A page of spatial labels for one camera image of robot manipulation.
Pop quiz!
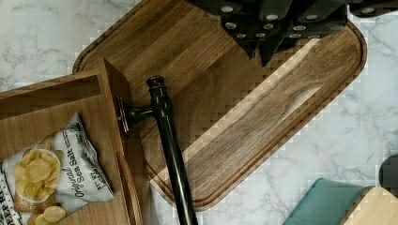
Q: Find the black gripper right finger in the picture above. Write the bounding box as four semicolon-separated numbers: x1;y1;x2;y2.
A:
258;0;397;67

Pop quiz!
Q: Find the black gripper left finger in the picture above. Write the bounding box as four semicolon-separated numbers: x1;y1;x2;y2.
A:
187;0;283;60

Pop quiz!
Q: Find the black metal drawer handle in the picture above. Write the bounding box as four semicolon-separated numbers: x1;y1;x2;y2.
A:
116;76;199;225

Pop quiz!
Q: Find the wooden drawer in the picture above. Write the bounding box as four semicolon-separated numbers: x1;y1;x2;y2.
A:
1;58;148;225

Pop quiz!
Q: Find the wooden cutting board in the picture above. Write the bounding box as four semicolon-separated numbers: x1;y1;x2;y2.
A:
74;0;367;211

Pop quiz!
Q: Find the dark round object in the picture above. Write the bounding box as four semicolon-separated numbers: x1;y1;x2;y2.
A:
378;155;398;197

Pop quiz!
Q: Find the teal cloth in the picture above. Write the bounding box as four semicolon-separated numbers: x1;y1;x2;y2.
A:
283;178;364;225

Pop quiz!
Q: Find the light wooden block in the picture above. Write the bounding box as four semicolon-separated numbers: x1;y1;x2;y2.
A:
338;187;398;225

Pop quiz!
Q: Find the sea salt chips bag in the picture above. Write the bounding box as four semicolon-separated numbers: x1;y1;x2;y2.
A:
1;114;114;225

